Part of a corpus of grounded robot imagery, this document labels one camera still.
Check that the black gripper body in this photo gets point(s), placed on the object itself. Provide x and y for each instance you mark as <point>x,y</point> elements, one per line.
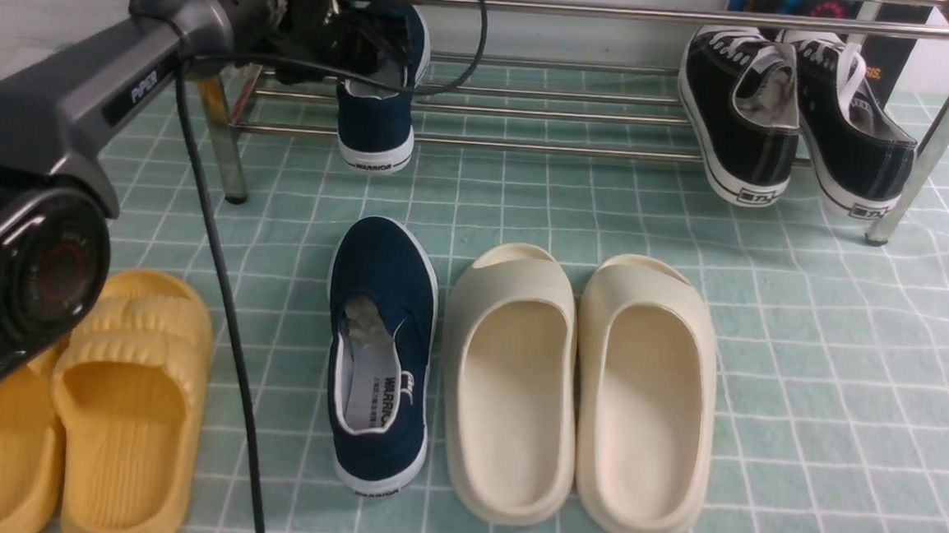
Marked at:
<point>332,33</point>

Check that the navy slip-on shoe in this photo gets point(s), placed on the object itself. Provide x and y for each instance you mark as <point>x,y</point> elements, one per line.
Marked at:
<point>383,302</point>
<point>374,126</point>

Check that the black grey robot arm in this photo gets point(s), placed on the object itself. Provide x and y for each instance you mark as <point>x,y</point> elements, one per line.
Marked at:
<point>57,116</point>

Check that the metal shoe rack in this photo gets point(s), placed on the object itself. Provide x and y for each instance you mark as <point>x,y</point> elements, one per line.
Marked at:
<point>227,125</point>

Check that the black box behind rack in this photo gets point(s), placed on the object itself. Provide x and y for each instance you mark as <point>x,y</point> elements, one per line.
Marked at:
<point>886,57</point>

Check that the left cream foam slide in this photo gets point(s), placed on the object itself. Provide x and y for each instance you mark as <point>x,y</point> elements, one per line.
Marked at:
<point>508,356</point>

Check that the cream foam slide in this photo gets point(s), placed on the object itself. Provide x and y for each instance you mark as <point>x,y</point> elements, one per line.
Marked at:
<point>508,356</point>
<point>647,360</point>

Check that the right yellow slide sandal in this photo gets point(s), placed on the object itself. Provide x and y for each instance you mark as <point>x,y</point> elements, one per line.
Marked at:
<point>130,390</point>

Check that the yellow slide sandal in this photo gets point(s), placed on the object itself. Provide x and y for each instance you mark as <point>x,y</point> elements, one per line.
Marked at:
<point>31,447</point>
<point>130,390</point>

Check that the left black canvas sneaker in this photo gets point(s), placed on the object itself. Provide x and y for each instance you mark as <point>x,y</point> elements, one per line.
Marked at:
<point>739,90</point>

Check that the black canvas sneaker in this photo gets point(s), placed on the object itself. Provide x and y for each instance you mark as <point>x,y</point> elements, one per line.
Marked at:
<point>739,90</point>
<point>861,157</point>

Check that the right cream foam slide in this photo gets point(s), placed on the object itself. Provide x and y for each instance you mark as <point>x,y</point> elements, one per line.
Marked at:
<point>647,360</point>

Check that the left yellow slide sandal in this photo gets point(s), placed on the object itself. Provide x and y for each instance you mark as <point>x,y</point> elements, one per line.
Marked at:
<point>31,447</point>

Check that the right black canvas sneaker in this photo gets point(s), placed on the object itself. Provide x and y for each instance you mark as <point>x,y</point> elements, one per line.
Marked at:
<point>861,157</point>

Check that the green checkered floor mat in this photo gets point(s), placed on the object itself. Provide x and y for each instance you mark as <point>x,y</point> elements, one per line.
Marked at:
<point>833,411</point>

